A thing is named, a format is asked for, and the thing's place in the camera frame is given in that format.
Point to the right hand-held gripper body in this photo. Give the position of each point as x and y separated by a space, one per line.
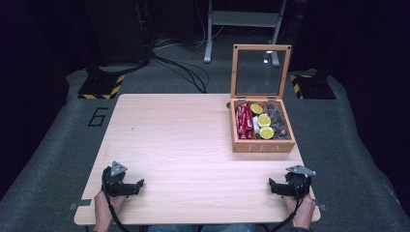
298 183

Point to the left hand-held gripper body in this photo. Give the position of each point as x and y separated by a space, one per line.
115 184

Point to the person's left hand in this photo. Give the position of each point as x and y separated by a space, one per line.
103 209

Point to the wooden box with glass lid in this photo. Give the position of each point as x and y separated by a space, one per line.
262 146

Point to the red sachet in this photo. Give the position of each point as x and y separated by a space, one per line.
245 129
248 116
239 124

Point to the white capsule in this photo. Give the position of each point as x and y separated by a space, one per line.
255 124

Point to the pile of dark tea bags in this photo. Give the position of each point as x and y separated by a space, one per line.
278 121

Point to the black stand base hazard stripes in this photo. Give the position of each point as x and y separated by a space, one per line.
103 87
314 87

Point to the dark cabinet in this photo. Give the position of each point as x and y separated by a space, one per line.
119 29

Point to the grey metal stand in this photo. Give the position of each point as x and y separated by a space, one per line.
241 18

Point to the grey table bracket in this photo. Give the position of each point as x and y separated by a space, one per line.
80 204
322 207

